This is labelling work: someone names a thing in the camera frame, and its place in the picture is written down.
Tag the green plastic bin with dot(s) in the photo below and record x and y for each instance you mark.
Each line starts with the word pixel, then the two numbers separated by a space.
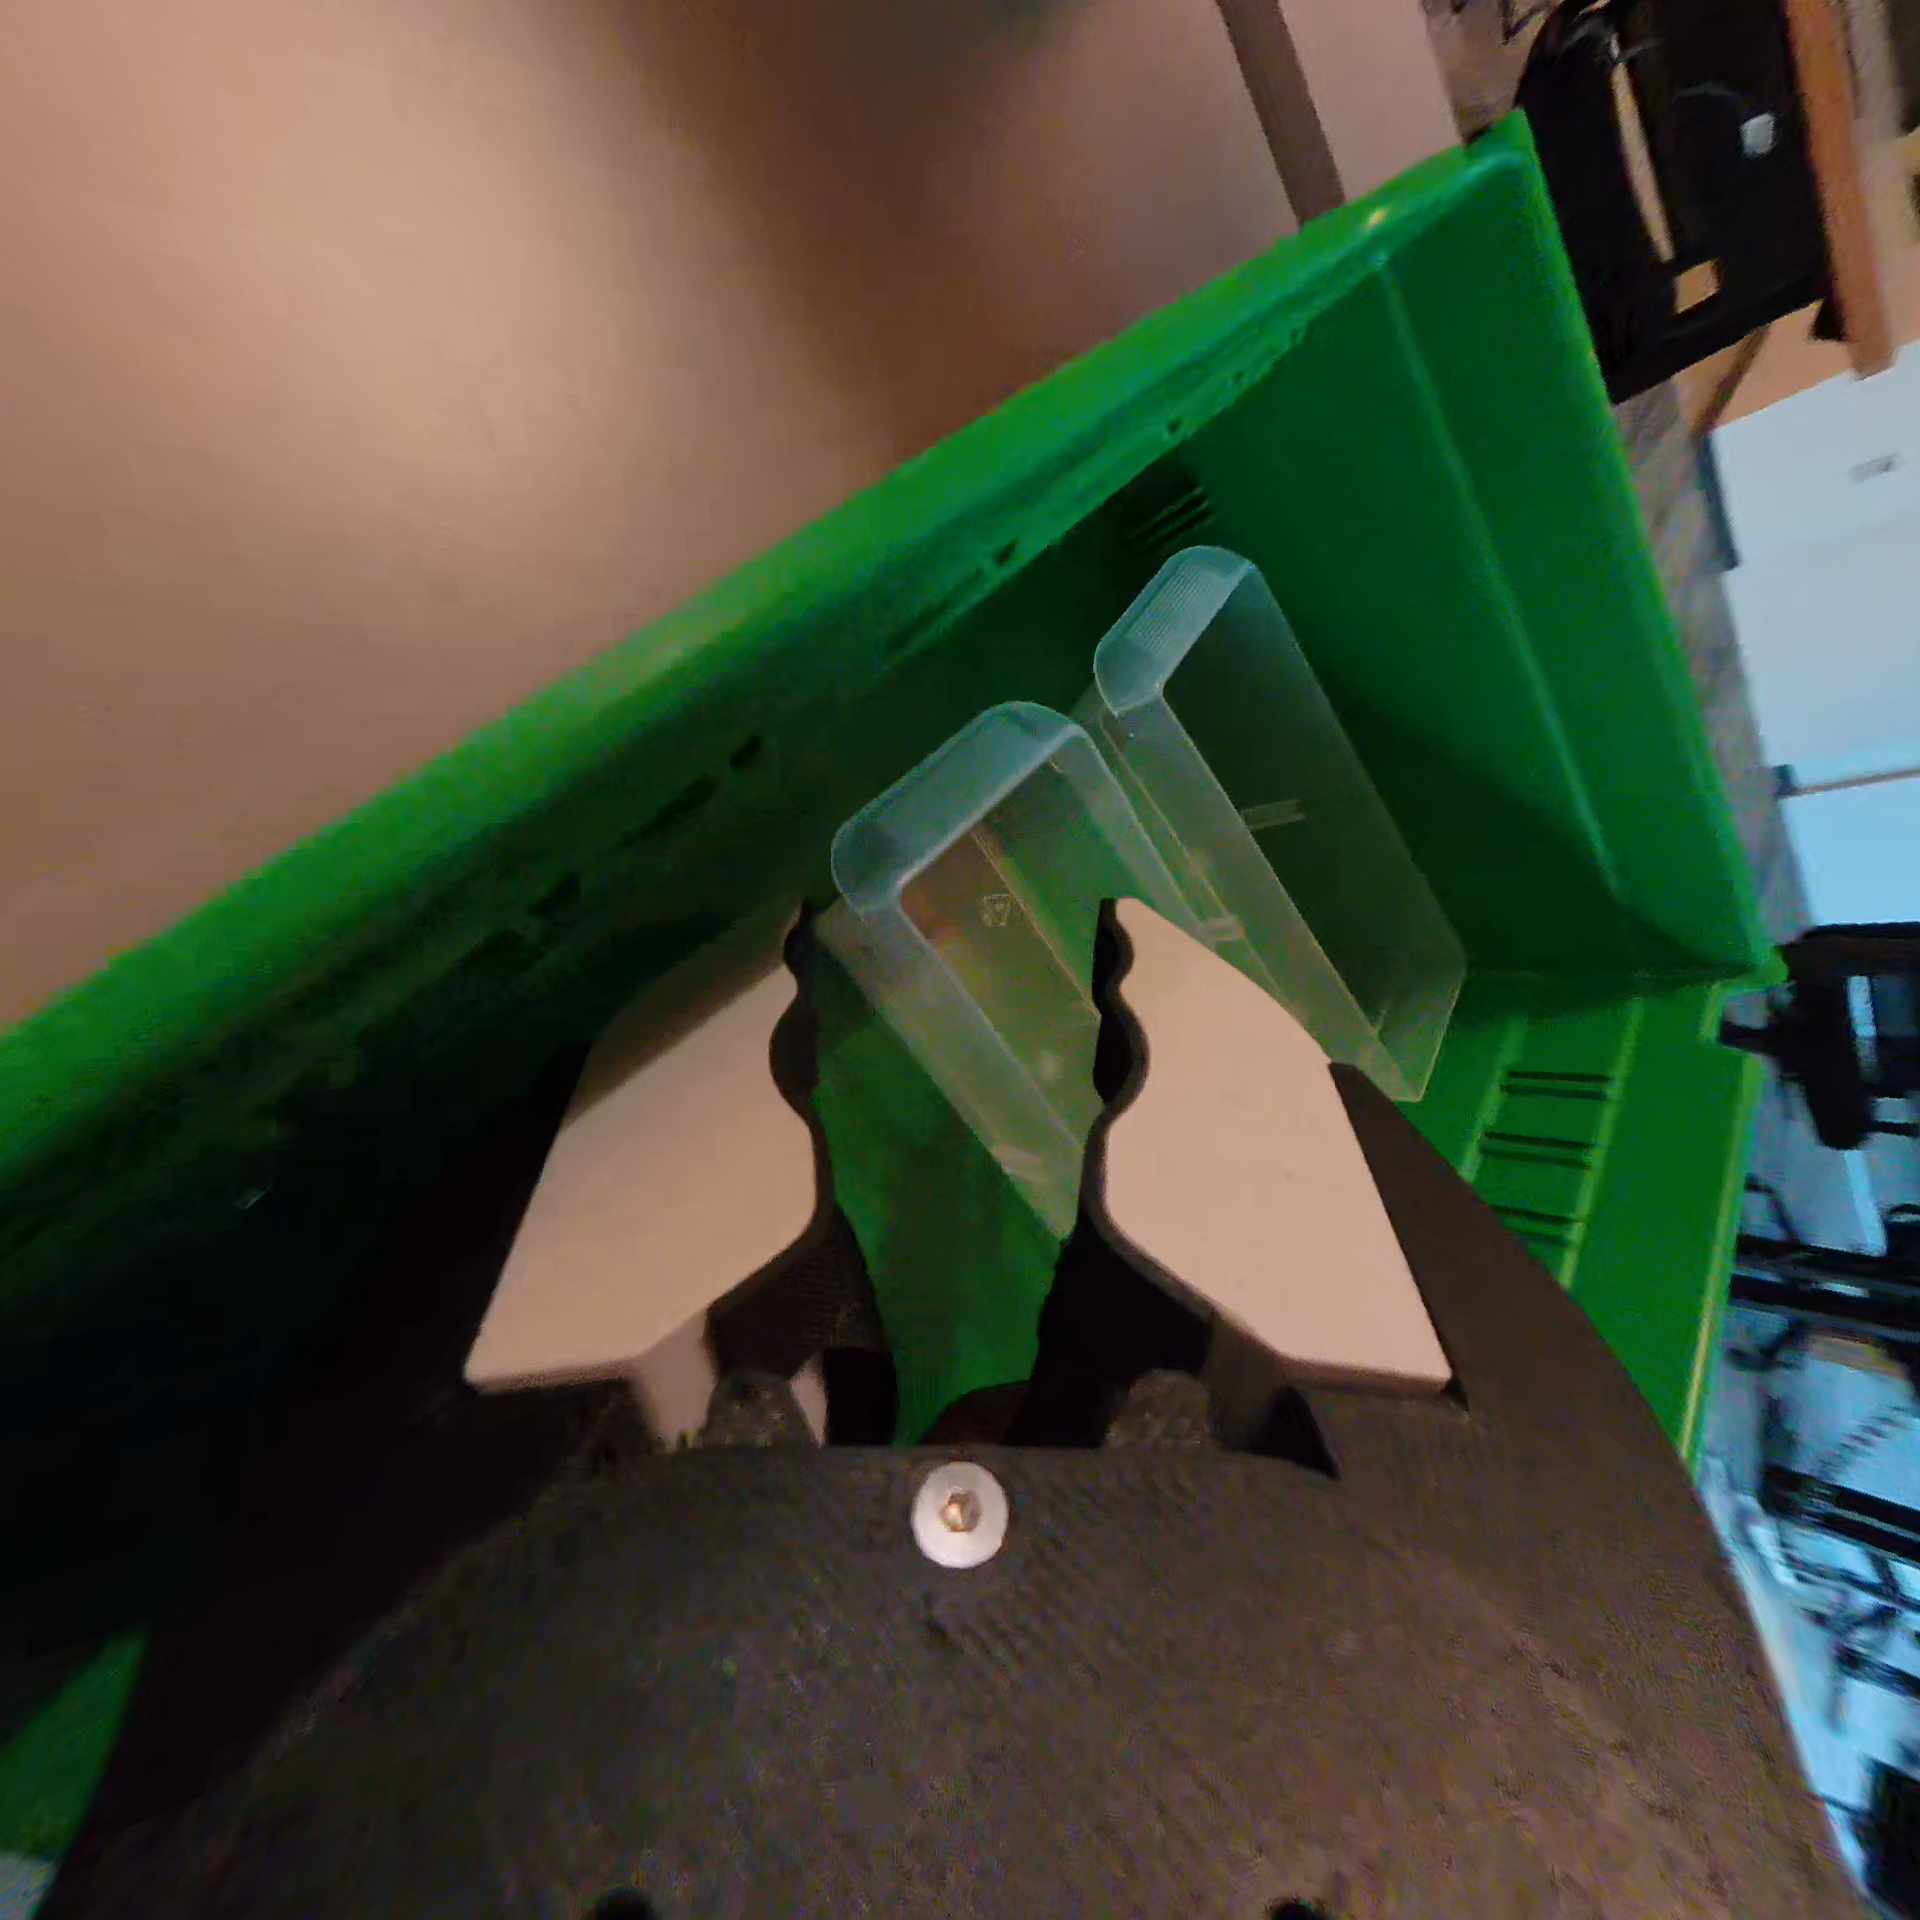
pixel 1424 493

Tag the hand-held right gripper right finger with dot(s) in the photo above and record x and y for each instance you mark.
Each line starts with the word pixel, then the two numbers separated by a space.
pixel 1276 1215

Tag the clear plastic drawer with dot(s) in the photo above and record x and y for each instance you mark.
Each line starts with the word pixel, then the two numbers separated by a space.
pixel 960 930
pixel 1289 839

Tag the black office chair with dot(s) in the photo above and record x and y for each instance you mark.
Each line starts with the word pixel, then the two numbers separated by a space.
pixel 1681 195

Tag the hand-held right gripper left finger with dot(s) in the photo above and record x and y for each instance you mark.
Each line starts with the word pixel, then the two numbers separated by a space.
pixel 645 1201

